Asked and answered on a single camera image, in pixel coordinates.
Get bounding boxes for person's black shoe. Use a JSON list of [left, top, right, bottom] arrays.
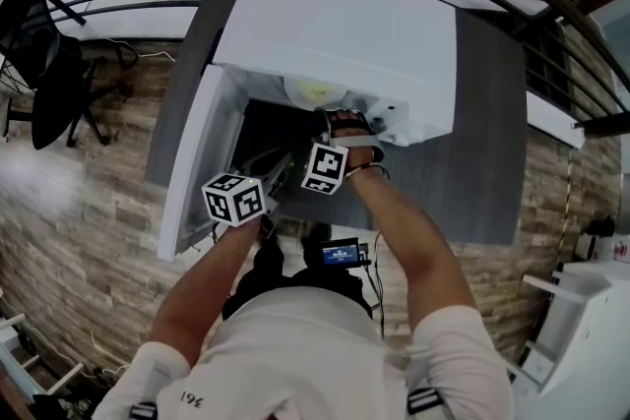
[[309, 220, 334, 242], [253, 223, 287, 271]]

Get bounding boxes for black harness buckle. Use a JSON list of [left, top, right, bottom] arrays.
[[130, 400, 158, 420], [407, 387, 444, 417]]

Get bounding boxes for person's black left shoe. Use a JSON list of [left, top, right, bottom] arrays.
[[253, 223, 287, 271]]

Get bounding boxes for white microwave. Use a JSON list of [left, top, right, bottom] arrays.
[[157, 0, 459, 262]]

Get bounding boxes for pale yellow food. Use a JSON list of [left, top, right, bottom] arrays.
[[297, 81, 331, 98]]

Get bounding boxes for person's black right shoe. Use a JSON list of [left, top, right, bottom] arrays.
[[309, 220, 334, 242]]

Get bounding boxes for person's right forearm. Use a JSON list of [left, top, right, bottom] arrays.
[[344, 147, 476, 330]]

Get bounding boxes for person's black trousers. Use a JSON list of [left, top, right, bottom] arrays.
[[220, 260, 375, 321]]

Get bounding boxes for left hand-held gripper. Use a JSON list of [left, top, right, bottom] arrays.
[[201, 149, 296, 237]]

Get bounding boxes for black office chair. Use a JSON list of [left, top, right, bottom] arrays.
[[0, 0, 142, 151]]

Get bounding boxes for person's white shirt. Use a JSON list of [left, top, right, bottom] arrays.
[[91, 285, 516, 420]]

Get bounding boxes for white box with red print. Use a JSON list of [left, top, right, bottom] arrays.
[[598, 235, 630, 265]]

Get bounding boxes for white plate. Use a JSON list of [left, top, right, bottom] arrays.
[[283, 76, 348, 110]]

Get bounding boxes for black bag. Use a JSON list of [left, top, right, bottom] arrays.
[[588, 214, 616, 237]]

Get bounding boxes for dark table with white legs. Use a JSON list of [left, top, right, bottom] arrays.
[[145, 0, 529, 246]]

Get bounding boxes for person's left forearm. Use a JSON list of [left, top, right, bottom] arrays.
[[149, 218, 262, 365]]

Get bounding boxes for person's right hand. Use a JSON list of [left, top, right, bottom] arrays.
[[330, 110, 371, 138]]

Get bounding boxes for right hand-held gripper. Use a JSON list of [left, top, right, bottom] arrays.
[[300, 107, 386, 196]]

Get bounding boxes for small chest-mounted screen device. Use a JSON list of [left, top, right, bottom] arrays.
[[319, 237, 370, 268]]

